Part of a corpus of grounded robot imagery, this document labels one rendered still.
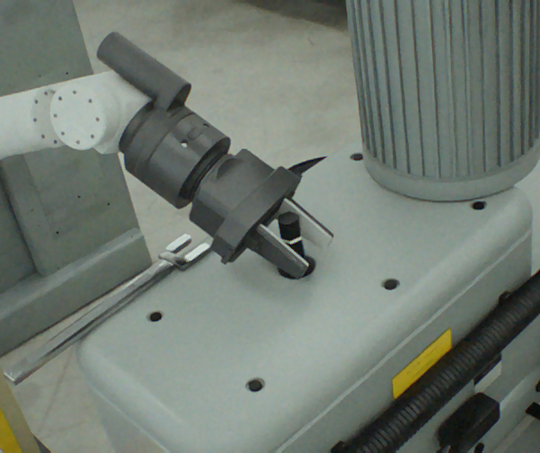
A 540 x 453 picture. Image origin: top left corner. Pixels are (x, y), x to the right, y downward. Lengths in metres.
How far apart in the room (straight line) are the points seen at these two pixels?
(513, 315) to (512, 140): 0.18
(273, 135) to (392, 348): 4.08
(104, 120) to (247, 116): 4.26
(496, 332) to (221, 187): 0.31
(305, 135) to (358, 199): 3.87
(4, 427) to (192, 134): 2.35
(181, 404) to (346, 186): 0.34
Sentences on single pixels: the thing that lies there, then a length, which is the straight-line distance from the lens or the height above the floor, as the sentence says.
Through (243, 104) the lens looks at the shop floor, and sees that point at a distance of 5.24.
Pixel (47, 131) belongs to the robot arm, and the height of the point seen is 2.02.
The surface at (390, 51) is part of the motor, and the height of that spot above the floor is 2.06.
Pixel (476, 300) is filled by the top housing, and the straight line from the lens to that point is 0.92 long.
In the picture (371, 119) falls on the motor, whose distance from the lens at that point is 0.95.
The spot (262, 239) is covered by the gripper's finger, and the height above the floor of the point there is 1.94.
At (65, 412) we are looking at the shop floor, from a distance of 3.57.
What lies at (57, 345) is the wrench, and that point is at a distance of 0.86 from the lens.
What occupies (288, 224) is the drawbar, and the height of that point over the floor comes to 1.95.
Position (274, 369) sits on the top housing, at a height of 1.89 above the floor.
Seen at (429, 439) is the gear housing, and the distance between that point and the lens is 1.00.
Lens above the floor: 2.44
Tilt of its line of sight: 36 degrees down
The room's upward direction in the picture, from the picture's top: 11 degrees counter-clockwise
